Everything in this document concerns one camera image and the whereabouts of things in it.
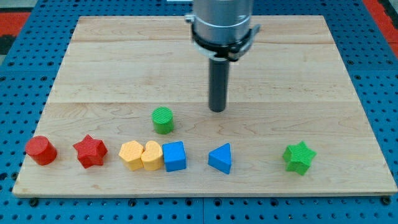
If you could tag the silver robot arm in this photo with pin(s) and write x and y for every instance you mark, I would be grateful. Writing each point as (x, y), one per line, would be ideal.
(221, 29)

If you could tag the blue triangle block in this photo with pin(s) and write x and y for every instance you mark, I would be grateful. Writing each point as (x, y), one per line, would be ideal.
(220, 158)

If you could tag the green star block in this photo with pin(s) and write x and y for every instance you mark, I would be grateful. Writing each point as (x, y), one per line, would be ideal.
(298, 158)

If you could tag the red star block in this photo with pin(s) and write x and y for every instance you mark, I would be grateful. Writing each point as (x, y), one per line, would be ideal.
(90, 151)

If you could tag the green cylinder block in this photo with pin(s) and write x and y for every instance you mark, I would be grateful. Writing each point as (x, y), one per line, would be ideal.
(163, 120)

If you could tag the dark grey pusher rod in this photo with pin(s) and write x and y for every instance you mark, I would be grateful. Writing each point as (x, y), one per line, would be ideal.
(218, 84)

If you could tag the blue cube block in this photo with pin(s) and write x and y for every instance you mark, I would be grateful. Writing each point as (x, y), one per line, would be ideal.
(174, 156)

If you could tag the yellow heart block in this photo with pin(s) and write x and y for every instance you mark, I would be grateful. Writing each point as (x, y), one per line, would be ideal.
(152, 158)

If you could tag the wooden board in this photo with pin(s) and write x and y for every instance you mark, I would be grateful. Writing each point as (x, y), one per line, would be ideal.
(291, 86)

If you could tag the yellow hexagon block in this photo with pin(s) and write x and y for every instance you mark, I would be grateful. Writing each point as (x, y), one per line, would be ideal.
(130, 153)

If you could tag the red cylinder block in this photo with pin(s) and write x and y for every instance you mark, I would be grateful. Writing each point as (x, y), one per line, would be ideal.
(41, 150)

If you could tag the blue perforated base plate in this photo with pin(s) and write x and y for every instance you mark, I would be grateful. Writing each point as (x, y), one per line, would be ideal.
(30, 67)

